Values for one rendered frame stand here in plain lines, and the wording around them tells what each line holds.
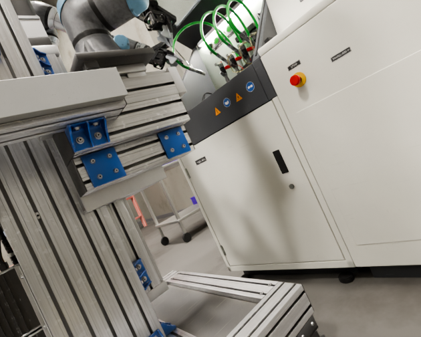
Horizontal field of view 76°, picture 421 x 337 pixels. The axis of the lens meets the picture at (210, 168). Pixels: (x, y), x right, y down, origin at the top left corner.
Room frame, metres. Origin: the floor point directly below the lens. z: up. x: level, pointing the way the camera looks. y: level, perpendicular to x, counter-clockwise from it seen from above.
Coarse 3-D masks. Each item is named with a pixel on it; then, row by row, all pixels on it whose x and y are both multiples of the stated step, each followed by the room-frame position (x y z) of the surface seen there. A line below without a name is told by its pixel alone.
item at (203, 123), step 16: (240, 80) 1.11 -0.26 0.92; (256, 80) 1.06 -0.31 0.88; (208, 96) 1.24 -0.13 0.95; (224, 96) 1.19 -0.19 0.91; (256, 96) 1.09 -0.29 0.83; (192, 112) 1.34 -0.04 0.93; (208, 112) 1.27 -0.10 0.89; (224, 112) 1.21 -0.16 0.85; (240, 112) 1.16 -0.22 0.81; (192, 128) 1.37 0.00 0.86; (208, 128) 1.30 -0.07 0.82
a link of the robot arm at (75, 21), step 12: (60, 0) 0.76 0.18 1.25; (72, 0) 0.75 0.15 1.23; (84, 0) 0.74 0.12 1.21; (60, 12) 0.76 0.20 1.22; (72, 12) 0.75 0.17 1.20; (84, 12) 0.75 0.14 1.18; (96, 12) 0.75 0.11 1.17; (72, 24) 0.75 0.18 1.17; (84, 24) 0.75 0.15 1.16; (96, 24) 0.77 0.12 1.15; (108, 24) 0.78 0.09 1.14; (72, 36) 0.76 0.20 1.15
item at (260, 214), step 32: (224, 128) 1.24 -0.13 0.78; (256, 128) 1.13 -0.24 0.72; (192, 160) 1.44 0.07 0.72; (224, 160) 1.30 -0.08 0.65; (256, 160) 1.18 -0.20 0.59; (288, 160) 1.08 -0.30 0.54; (224, 192) 1.36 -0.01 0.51; (256, 192) 1.23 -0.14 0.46; (288, 192) 1.12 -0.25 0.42; (224, 224) 1.43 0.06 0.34; (256, 224) 1.29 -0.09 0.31; (288, 224) 1.17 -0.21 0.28; (320, 224) 1.07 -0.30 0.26; (256, 256) 1.35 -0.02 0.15; (288, 256) 1.22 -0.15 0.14; (320, 256) 1.11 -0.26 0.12
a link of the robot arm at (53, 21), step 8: (40, 8) 1.19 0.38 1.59; (48, 8) 1.20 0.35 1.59; (56, 8) 1.24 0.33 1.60; (40, 16) 1.20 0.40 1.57; (48, 16) 1.20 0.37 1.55; (56, 16) 1.21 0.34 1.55; (48, 24) 1.22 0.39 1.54; (56, 24) 1.23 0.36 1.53; (120, 40) 1.27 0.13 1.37; (128, 40) 1.29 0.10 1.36; (128, 48) 1.31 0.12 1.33
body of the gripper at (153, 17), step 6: (150, 0) 1.20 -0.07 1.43; (156, 0) 1.23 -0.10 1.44; (150, 6) 1.22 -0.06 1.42; (144, 12) 1.22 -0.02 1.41; (150, 12) 1.20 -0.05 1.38; (156, 12) 1.20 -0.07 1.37; (162, 12) 1.23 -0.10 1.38; (144, 18) 1.22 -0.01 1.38; (150, 18) 1.20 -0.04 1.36; (156, 18) 1.19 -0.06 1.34; (162, 18) 1.22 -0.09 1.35; (150, 24) 1.22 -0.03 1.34; (156, 24) 1.22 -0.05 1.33; (162, 24) 1.23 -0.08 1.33; (150, 30) 1.24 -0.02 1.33; (162, 30) 1.26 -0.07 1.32
